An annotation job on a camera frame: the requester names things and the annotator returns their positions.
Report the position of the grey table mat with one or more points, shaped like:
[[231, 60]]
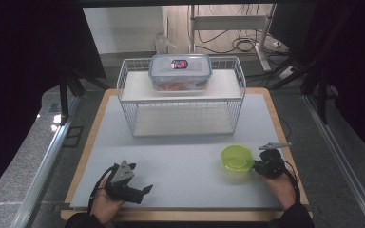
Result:
[[123, 148]]

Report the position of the black metal stand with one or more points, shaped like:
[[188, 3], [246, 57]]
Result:
[[321, 95], [64, 95]]

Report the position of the white power strip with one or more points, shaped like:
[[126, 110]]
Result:
[[286, 72]]

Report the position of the person's left hand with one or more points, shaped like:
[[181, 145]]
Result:
[[104, 209]]

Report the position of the black curtain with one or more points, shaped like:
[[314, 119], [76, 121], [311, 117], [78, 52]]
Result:
[[19, 63], [358, 63]]

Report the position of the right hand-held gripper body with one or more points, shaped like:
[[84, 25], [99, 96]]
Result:
[[271, 164]]

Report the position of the person's right hand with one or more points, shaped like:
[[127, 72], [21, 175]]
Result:
[[280, 190]]

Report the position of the green plastic bowl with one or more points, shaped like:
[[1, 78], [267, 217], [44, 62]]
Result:
[[234, 158]]

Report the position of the black floor frame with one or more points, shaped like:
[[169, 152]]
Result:
[[72, 136]]

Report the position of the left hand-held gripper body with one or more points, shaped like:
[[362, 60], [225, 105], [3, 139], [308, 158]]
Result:
[[122, 174]]

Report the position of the clear plastic bottle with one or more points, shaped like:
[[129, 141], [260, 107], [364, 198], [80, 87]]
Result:
[[161, 44]]

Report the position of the white desk frame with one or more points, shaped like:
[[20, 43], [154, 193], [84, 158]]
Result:
[[228, 22]]

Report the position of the clear plastic food container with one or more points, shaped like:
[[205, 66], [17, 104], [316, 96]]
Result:
[[171, 74]]

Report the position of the aluminium rail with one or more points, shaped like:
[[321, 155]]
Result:
[[342, 158], [44, 164]]

